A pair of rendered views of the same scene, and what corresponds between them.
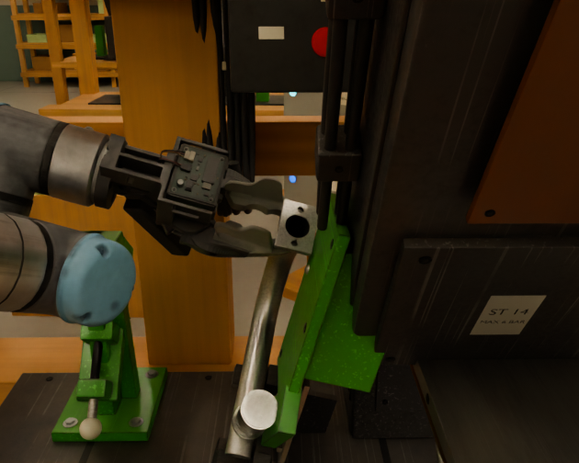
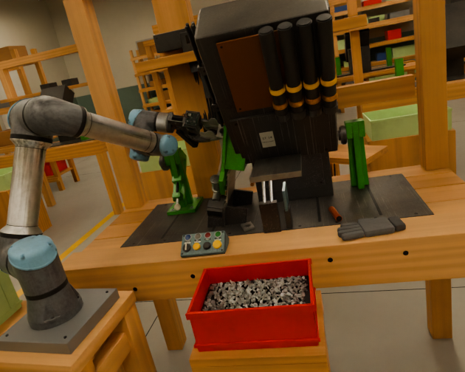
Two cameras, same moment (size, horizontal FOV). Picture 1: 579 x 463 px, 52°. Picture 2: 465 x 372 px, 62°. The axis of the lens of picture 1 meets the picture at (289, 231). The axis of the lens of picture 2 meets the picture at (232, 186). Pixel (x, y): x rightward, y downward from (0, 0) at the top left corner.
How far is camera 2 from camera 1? 0.91 m
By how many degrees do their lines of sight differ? 13
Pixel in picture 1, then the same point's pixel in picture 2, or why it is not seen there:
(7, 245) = (147, 134)
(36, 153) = (152, 119)
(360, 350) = (238, 158)
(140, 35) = (179, 86)
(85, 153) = (164, 118)
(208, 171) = (194, 117)
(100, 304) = (169, 149)
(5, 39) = (136, 104)
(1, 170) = (145, 125)
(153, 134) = not seen: hidden behind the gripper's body
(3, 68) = not seen: hidden behind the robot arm
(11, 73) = not seen: hidden behind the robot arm
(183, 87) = (195, 100)
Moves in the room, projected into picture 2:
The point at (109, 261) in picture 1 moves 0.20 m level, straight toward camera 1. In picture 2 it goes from (170, 139) to (170, 150)
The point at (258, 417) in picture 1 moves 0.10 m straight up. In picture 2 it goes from (215, 180) to (209, 154)
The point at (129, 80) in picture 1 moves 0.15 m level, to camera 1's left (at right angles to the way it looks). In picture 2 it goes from (178, 101) to (147, 106)
